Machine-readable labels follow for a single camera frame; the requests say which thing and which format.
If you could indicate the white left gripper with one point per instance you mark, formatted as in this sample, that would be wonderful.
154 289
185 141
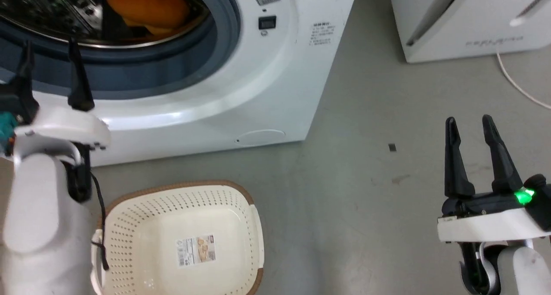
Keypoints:
64 129

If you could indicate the white right gripper green light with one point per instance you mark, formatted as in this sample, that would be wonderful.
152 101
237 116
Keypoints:
495 219

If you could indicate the orange cloth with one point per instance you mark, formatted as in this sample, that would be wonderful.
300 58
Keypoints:
146 6

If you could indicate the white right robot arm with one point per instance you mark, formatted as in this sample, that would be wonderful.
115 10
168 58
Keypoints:
512 269

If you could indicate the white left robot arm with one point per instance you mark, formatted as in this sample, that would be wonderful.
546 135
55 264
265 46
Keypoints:
38 226

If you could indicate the steel washing machine drum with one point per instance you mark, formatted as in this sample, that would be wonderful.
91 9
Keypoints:
51 15

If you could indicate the cream perforated laundry basket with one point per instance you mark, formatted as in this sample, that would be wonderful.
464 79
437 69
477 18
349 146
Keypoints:
142 226

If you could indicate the white front-load washing machine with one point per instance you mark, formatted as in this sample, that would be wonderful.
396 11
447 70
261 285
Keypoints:
275 84

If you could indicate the paper product sticker in basket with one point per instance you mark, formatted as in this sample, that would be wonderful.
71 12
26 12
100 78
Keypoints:
196 250

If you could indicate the grey rubber door gasket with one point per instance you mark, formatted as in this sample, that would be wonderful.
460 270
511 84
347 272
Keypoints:
172 66

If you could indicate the white box appliance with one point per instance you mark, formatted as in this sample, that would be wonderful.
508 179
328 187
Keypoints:
469 19

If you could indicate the round filter cover on washer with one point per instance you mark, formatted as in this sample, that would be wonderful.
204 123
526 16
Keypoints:
261 138

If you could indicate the small black washer display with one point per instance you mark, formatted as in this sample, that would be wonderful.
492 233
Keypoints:
267 23

